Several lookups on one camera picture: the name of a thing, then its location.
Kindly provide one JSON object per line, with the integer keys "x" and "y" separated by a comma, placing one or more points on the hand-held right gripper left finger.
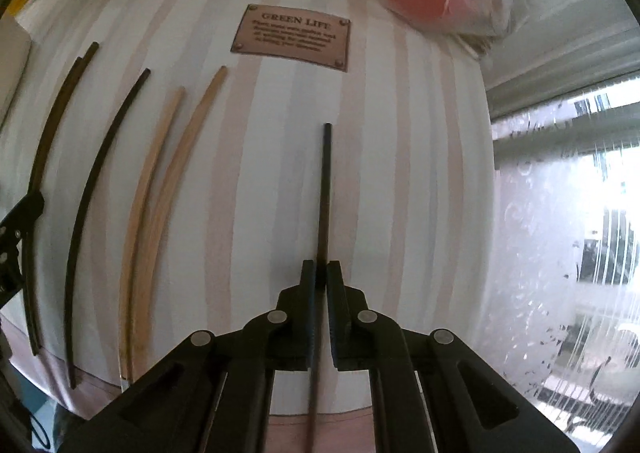
{"x": 310, "y": 293}

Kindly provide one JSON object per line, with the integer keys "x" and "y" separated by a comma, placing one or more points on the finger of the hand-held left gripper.
{"x": 25, "y": 213}

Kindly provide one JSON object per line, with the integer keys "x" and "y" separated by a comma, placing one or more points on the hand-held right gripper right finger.
{"x": 335, "y": 293}

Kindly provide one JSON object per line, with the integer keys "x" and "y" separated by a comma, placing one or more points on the dark wooden chopstick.
{"x": 95, "y": 193}
{"x": 325, "y": 183}
{"x": 55, "y": 133}
{"x": 45, "y": 133}

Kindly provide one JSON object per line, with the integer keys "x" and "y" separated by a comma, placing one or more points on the pink utensil holder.
{"x": 12, "y": 73}

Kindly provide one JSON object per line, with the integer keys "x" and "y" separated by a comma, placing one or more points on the striped cat print tablecloth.
{"x": 400, "y": 158}

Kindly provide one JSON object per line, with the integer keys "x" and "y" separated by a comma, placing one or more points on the frosted glass sliding door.
{"x": 565, "y": 233}

